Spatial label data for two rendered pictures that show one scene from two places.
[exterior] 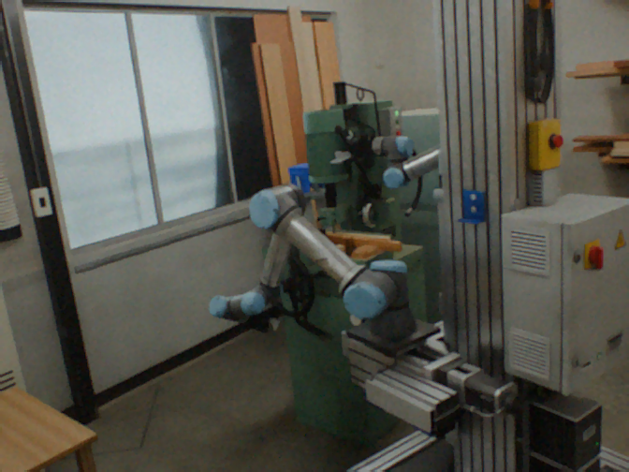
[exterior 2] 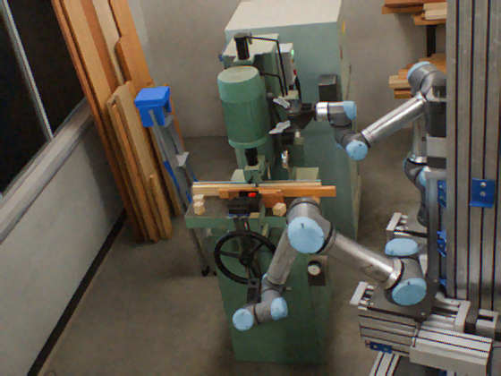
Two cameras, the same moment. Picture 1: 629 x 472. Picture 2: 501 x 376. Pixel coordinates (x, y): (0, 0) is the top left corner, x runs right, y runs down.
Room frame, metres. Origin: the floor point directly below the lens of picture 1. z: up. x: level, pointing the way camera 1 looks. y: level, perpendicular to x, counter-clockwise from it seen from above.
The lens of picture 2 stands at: (0.23, 1.05, 2.62)
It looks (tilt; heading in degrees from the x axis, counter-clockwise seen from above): 32 degrees down; 336
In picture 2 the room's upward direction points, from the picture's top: 10 degrees counter-clockwise
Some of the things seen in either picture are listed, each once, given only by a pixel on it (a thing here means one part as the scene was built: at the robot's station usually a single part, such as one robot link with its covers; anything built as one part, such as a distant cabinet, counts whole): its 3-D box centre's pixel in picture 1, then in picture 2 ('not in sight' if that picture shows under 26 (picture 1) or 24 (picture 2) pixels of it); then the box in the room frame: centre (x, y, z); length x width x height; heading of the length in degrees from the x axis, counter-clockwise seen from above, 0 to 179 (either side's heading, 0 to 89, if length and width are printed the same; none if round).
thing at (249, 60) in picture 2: (341, 100); (243, 54); (2.81, -0.18, 1.54); 0.08 x 0.08 x 0.17; 49
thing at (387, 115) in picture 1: (391, 125); (286, 64); (2.85, -0.40, 1.40); 0.10 x 0.06 x 0.16; 139
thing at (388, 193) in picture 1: (366, 177); (261, 115); (2.93, -0.27, 1.16); 0.22 x 0.22 x 0.72; 49
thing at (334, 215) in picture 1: (335, 215); (255, 170); (2.72, -0.10, 1.03); 0.14 x 0.07 x 0.09; 139
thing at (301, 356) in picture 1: (358, 343); (277, 271); (2.80, -0.16, 0.36); 0.58 x 0.45 x 0.71; 139
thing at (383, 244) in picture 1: (349, 241); (276, 192); (2.65, -0.15, 0.92); 0.54 x 0.02 x 0.04; 49
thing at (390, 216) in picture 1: (384, 212); (295, 151); (2.74, -0.33, 1.02); 0.09 x 0.07 x 0.12; 49
